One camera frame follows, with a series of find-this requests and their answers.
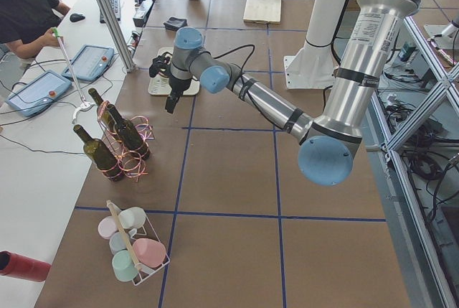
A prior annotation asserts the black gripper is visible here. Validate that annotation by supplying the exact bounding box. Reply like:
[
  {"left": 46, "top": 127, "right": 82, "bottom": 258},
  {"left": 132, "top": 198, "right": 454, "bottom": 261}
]
[{"left": 148, "top": 52, "right": 172, "bottom": 78}]

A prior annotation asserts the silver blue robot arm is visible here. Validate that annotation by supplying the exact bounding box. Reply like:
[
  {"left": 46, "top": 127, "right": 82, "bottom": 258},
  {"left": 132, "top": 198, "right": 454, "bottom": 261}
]
[{"left": 149, "top": 0, "right": 421, "bottom": 186}]

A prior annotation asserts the white bear tray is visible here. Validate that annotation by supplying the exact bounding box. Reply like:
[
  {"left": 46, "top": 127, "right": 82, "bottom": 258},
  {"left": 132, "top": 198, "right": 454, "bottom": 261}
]
[{"left": 148, "top": 47, "right": 201, "bottom": 97}]

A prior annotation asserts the grey folded cloth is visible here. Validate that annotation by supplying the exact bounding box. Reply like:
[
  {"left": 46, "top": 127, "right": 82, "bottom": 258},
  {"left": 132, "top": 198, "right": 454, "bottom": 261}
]
[{"left": 163, "top": 17, "right": 187, "bottom": 32}]

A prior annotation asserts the dark glass bottle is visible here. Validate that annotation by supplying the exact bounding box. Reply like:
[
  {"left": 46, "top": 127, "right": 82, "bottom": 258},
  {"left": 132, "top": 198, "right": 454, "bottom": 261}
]
[
  {"left": 73, "top": 124, "right": 124, "bottom": 182},
  {"left": 88, "top": 88, "right": 115, "bottom": 134},
  {"left": 107, "top": 103, "right": 151, "bottom": 159}
]

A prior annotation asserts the dark glass bottle upper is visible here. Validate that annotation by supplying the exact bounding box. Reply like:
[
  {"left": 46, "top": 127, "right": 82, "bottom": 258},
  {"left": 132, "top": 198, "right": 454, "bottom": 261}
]
[{"left": 107, "top": 103, "right": 151, "bottom": 159}]

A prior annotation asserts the black keyboard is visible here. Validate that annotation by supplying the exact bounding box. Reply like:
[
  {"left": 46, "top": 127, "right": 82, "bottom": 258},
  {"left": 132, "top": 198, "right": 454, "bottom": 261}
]
[{"left": 108, "top": 0, "right": 121, "bottom": 21}]

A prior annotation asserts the black computer mouse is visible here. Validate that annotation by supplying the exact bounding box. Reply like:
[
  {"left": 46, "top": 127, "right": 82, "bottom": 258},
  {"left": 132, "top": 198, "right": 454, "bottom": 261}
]
[{"left": 70, "top": 13, "right": 85, "bottom": 23}]

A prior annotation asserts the dark glass bottle lower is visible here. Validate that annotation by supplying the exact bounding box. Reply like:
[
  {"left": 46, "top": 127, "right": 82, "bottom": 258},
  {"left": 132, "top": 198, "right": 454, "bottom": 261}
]
[{"left": 73, "top": 124, "right": 124, "bottom": 182}]

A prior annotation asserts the wooden cutting board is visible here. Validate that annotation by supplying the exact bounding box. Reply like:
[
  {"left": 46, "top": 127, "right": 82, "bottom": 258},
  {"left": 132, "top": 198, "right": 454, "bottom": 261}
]
[{"left": 243, "top": 0, "right": 282, "bottom": 24}]

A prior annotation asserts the blue teach pendant near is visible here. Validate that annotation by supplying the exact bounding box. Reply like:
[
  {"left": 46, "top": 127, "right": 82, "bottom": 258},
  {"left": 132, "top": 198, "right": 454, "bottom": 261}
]
[{"left": 6, "top": 70, "right": 71, "bottom": 117}]

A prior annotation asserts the person in black shirt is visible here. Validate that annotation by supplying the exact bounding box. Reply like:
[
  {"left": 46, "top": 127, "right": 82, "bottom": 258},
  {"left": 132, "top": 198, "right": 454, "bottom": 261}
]
[{"left": 1, "top": 0, "right": 70, "bottom": 60}]

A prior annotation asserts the white cup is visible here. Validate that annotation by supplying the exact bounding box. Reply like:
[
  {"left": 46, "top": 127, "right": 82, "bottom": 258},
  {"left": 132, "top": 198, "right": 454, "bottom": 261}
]
[{"left": 118, "top": 207, "right": 146, "bottom": 229}]

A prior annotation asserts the lilac cup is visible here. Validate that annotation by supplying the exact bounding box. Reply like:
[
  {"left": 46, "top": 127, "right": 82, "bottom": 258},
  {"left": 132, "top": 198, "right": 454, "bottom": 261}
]
[{"left": 98, "top": 216, "right": 118, "bottom": 240}]

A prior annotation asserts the pale blue cup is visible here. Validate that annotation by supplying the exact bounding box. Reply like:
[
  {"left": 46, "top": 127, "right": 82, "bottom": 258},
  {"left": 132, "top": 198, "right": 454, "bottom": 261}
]
[{"left": 109, "top": 232, "right": 127, "bottom": 255}]

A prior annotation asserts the pink cup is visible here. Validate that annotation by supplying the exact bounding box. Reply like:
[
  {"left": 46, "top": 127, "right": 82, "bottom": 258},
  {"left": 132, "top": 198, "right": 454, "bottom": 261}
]
[{"left": 133, "top": 238, "right": 166, "bottom": 268}]

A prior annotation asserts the mint green cup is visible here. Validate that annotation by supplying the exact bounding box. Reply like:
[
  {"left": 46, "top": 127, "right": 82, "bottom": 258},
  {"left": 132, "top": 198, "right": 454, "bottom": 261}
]
[{"left": 112, "top": 250, "right": 138, "bottom": 282}]

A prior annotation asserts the red cylinder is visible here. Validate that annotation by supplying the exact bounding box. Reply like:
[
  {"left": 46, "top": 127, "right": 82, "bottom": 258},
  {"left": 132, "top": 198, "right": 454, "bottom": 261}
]
[{"left": 1, "top": 251, "right": 51, "bottom": 282}]

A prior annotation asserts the copper wire bottle rack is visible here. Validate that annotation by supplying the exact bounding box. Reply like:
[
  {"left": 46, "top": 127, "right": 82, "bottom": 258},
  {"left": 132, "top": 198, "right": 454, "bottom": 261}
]
[{"left": 97, "top": 101, "right": 154, "bottom": 181}]

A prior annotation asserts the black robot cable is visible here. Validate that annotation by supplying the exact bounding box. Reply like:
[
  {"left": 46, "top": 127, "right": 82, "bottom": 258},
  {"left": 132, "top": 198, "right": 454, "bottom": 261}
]
[{"left": 211, "top": 44, "right": 256, "bottom": 72}]

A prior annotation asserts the aluminium frame post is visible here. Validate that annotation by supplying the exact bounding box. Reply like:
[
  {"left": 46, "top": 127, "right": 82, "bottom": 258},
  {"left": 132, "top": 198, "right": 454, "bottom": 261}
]
[{"left": 96, "top": 0, "right": 136, "bottom": 73}]

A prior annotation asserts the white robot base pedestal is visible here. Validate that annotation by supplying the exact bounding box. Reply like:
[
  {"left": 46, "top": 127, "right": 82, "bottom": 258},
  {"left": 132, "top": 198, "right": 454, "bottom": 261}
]
[{"left": 284, "top": 0, "right": 348, "bottom": 89}]

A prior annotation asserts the white wire cup rack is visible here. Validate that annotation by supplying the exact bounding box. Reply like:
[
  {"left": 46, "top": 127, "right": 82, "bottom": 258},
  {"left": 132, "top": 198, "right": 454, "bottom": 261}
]
[{"left": 98, "top": 200, "right": 170, "bottom": 286}]

